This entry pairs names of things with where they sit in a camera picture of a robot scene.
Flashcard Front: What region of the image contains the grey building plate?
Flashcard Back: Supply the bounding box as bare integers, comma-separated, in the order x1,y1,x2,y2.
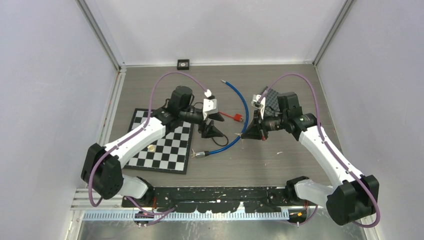
264,89,280,117

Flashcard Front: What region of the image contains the black white chessboard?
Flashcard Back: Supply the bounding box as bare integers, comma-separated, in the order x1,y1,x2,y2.
125,122,194,175

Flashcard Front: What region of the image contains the small black square device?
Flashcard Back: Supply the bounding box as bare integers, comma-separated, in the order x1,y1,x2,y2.
176,59,190,71

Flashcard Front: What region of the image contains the aluminium frame rail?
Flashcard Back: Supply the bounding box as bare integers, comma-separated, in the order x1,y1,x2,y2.
82,209,290,222

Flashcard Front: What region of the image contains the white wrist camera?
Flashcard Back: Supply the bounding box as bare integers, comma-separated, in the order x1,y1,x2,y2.
202,89,219,120
251,94,266,119

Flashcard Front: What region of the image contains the blue cable lock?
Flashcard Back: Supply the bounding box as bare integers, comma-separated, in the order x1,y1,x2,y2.
189,80,250,158

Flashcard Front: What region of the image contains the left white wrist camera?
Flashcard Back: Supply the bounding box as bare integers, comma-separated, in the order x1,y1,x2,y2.
202,89,219,120

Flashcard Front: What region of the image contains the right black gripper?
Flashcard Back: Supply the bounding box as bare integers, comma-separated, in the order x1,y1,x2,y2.
241,108,288,141

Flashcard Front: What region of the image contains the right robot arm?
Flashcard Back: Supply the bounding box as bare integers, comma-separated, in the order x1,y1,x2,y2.
241,92,381,228

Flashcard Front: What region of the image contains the black cable padlock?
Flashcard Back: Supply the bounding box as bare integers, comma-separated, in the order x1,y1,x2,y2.
211,134,229,148

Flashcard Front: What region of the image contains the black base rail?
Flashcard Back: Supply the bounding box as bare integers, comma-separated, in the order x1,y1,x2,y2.
120,186,314,215

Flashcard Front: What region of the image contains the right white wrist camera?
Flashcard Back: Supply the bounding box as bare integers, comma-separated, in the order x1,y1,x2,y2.
251,94,266,119

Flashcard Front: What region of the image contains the red cable padlock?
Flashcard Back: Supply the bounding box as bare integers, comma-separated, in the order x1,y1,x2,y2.
219,111,244,123

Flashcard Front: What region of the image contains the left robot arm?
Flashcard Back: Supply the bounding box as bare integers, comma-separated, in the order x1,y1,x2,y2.
81,86,224,207

